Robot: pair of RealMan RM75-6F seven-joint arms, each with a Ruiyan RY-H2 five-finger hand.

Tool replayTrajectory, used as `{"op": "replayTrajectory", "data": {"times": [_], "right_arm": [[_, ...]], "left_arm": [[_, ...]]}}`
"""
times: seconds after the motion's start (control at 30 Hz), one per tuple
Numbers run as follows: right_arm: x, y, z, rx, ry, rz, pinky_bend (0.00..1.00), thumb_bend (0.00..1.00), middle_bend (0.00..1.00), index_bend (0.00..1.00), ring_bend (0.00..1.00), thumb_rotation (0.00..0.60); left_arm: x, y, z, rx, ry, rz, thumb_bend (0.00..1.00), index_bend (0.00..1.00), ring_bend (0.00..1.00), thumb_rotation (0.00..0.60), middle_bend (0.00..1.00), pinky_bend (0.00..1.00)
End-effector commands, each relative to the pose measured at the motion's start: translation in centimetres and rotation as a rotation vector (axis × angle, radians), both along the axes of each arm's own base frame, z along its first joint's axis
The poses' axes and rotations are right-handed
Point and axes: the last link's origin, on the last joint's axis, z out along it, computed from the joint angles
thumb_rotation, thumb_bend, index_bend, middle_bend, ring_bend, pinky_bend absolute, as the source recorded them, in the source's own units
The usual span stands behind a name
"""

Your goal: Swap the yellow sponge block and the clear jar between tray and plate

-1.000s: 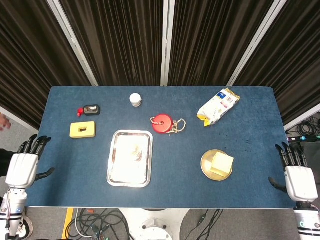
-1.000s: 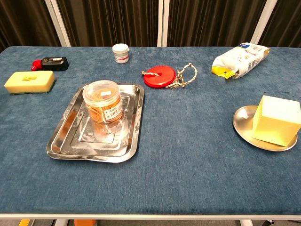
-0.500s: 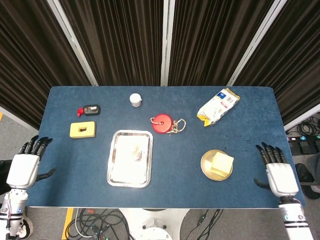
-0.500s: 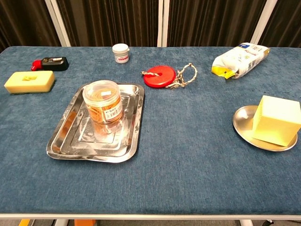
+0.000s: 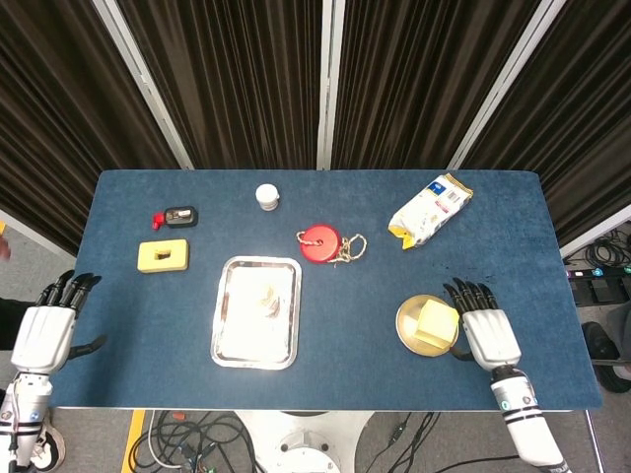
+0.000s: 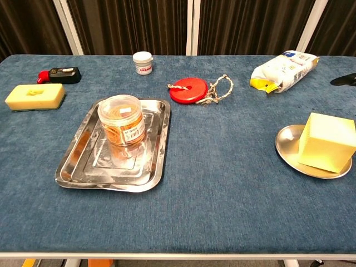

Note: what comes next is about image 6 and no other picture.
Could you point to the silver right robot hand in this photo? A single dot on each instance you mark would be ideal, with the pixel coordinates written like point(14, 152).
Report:
point(346, 80)

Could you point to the yellow foam cube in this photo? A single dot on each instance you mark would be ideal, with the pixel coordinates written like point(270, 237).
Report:
point(325, 144)

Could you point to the transparent jar of rubber bands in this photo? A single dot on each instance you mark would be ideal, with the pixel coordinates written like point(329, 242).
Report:
point(122, 122)

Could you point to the white and yellow bag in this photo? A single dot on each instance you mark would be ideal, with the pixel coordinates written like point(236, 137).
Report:
point(286, 69)

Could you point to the round steel plate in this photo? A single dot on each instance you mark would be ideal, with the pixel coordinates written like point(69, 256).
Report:
point(289, 139)

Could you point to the red plastic disc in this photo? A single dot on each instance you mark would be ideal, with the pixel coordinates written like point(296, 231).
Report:
point(189, 91)

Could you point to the white table leg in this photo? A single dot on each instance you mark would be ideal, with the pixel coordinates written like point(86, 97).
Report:
point(73, 263)
point(291, 263)

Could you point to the blue tablecloth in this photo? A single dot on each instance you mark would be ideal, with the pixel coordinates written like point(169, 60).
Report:
point(194, 217)

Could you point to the small white jar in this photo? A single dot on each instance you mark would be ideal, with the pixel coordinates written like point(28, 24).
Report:
point(142, 64)

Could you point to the dark brown curtain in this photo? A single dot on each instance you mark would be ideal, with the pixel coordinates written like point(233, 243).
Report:
point(125, 27)

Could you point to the white table rim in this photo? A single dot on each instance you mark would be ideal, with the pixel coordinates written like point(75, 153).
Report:
point(178, 256)

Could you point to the rectangular steel tray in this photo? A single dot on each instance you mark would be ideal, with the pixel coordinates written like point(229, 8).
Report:
point(80, 169)

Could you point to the black device with red tip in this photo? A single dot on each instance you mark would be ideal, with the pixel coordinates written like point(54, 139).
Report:
point(64, 75)

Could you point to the large orange block under table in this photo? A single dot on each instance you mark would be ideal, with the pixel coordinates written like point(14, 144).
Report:
point(100, 263)

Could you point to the yellow sponge block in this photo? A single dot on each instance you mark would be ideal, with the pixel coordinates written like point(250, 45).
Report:
point(33, 98)

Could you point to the white slanted frame post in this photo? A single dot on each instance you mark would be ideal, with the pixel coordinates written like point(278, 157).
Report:
point(68, 27)
point(312, 27)

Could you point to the white upright frame post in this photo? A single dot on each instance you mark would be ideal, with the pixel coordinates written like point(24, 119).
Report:
point(196, 27)
point(189, 27)

